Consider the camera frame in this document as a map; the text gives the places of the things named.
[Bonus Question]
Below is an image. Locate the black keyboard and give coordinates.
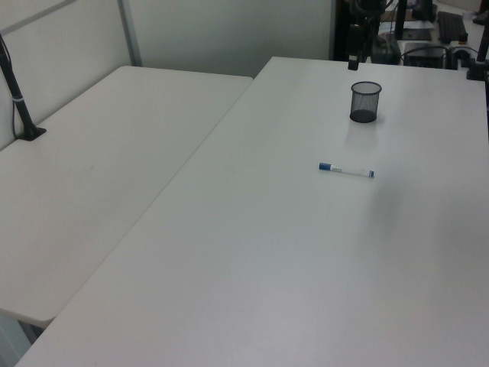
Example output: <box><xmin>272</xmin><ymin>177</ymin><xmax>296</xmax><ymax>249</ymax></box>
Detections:
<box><xmin>436</xmin><ymin>10</ymin><xmax>468</xmax><ymax>44</ymax></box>

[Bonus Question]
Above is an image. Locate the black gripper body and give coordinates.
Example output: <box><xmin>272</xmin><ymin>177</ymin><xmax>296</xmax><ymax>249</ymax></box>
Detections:
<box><xmin>348</xmin><ymin>23</ymin><xmax>363</xmax><ymax>57</ymax></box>

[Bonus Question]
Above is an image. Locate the grey metal partition post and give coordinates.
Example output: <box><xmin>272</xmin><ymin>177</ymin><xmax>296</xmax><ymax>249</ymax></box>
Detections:
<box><xmin>117</xmin><ymin>0</ymin><xmax>143</xmax><ymax>68</ymax></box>

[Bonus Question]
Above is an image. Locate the black camera stand with clamp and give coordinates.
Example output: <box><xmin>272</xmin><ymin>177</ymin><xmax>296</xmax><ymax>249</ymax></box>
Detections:
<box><xmin>465</xmin><ymin>22</ymin><xmax>489</xmax><ymax>81</ymax></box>
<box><xmin>0</xmin><ymin>32</ymin><xmax>47</xmax><ymax>143</ymax></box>

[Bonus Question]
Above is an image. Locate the grey equipment box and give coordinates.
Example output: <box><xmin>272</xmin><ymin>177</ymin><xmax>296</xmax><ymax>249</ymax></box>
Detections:
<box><xmin>372</xmin><ymin>33</ymin><xmax>401</xmax><ymax>64</ymax></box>

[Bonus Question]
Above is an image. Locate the black monitor stand post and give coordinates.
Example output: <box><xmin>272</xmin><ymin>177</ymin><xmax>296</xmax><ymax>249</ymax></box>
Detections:
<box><xmin>395</xmin><ymin>0</ymin><xmax>409</xmax><ymax>39</ymax></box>

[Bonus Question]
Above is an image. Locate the black mesh pen cup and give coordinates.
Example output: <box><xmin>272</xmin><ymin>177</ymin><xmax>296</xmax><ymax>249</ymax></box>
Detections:
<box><xmin>349</xmin><ymin>80</ymin><xmax>383</xmax><ymax>124</ymax></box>

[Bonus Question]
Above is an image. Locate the white marker with blue cap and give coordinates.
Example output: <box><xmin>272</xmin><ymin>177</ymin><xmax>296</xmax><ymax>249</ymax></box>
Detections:
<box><xmin>319</xmin><ymin>162</ymin><xmax>376</xmax><ymax>179</ymax></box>

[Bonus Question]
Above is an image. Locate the black box device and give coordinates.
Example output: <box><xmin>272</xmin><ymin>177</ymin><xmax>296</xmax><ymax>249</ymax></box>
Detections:
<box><xmin>403</xmin><ymin>42</ymin><xmax>449</xmax><ymax>69</ymax></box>

